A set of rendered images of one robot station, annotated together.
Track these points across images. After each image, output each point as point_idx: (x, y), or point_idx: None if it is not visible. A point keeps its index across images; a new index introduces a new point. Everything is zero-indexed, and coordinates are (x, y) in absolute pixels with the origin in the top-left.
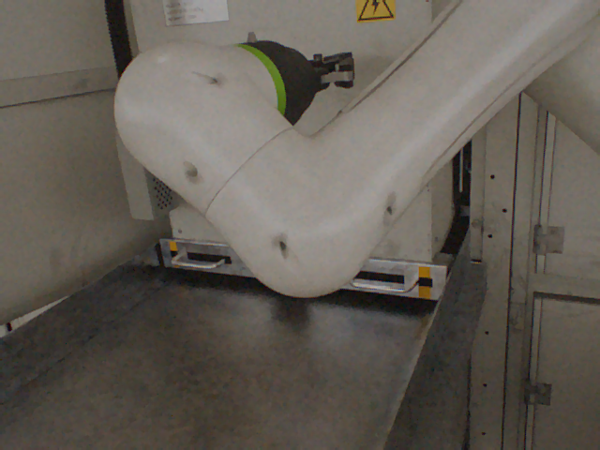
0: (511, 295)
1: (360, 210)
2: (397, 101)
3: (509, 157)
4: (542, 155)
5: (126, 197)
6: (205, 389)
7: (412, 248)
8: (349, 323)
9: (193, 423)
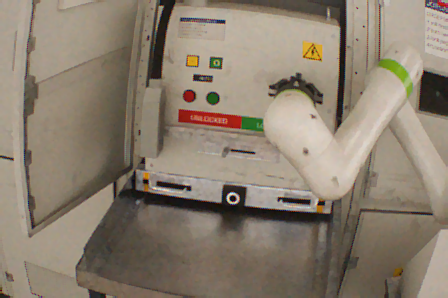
0: (349, 211)
1: (355, 168)
2: (362, 128)
3: None
4: None
5: (103, 137)
6: (218, 258)
7: None
8: (280, 227)
9: (224, 271)
